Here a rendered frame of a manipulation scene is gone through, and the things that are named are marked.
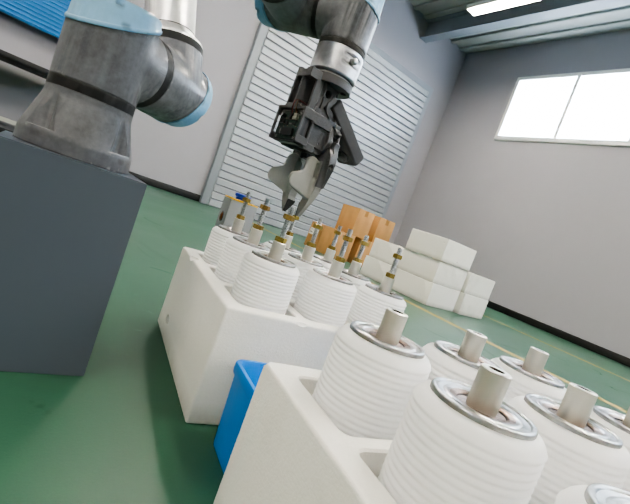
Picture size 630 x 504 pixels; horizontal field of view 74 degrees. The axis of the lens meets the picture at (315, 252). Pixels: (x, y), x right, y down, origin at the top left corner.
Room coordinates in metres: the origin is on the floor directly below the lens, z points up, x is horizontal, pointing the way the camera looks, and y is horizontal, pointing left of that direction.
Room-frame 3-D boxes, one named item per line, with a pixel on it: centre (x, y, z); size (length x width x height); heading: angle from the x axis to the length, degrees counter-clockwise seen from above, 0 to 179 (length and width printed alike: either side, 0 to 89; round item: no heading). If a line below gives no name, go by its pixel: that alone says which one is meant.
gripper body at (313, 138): (0.66, 0.07, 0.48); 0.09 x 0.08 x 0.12; 132
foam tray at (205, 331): (0.84, 0.01, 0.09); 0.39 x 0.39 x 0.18; 29
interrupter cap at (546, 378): (0.51, -0.30, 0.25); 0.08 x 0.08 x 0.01
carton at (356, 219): (4.73, -0.30, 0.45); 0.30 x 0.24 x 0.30; 37
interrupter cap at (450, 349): (0.46, -0.20, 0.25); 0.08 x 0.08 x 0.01
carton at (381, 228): (4.96, -0.58, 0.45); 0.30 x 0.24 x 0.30; 33
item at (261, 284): (0.68, 0.06, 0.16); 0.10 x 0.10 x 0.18
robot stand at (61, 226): (0.62, 0.38, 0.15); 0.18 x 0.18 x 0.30; 36
